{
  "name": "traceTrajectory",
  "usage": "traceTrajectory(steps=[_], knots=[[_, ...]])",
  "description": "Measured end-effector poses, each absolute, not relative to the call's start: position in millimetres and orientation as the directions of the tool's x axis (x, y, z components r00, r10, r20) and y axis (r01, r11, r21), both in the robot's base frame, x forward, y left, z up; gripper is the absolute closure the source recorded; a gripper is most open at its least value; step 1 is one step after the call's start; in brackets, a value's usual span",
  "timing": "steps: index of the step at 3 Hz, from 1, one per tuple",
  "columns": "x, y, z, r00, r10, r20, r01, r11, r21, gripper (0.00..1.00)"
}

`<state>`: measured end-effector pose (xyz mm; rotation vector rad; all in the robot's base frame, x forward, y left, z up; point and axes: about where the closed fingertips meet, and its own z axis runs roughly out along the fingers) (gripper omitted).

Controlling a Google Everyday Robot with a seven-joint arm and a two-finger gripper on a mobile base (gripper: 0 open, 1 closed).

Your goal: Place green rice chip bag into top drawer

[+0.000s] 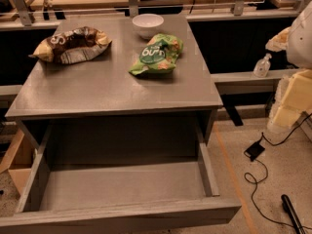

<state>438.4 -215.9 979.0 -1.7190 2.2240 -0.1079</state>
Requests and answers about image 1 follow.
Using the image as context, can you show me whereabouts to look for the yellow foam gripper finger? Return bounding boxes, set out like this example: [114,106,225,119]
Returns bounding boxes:
[267,69,312,133]
[265,27,290,52]

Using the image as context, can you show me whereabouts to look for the green rice chip bag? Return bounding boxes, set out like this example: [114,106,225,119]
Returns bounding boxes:
[129,33,183,76]

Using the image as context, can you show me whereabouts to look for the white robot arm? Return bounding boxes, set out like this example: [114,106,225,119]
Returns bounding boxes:
[265,2,312,133]

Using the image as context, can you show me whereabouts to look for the grey cabinet with top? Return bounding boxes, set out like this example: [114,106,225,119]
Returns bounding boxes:
[6,16,222,168]

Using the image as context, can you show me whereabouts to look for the open grey top drawer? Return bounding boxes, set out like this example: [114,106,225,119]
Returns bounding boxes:
[1,122,241,234]

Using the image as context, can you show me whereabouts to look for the brown chip bag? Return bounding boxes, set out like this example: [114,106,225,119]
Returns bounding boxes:
[31,26,111,64]

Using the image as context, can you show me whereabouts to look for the clear hand sanitizer bottle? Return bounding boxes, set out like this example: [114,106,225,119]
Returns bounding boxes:
[253,53,272,78]

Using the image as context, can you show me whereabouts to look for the metal railing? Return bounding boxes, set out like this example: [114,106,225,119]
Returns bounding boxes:
[0,0,311,31]

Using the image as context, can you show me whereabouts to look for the black power adapter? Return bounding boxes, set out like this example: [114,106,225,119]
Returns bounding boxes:
[245,140,265,161]

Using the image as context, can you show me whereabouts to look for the black rod on floor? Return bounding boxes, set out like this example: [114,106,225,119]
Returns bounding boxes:
[281,194,306,234]

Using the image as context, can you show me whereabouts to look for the white ceramic bowl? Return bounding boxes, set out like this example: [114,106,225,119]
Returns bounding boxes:
[132,14,164,39]

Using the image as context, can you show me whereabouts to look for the cardboard box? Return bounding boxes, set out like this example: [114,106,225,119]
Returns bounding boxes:
[0,130,35,194]

